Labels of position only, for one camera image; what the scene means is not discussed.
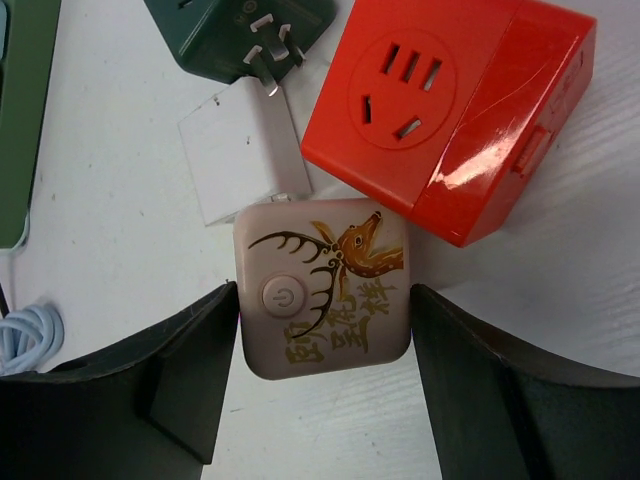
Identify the pink deer cube socket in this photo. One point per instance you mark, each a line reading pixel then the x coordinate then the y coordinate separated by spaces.
pixel 323 286

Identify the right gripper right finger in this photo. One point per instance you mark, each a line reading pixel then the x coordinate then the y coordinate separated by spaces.
pixel 502 408

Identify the dark green cube plug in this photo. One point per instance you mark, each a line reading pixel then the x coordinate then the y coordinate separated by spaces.
pixel 225 40

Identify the white cube plug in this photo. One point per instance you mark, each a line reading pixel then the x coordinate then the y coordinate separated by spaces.
pixel 242 149

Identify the red cube plug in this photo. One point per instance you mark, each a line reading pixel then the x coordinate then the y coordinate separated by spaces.
pixel 442 110

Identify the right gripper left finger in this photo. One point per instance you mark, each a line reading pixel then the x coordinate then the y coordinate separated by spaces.
pixel 146 407

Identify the green power strip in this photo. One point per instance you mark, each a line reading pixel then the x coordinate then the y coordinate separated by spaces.
pixel 28 37

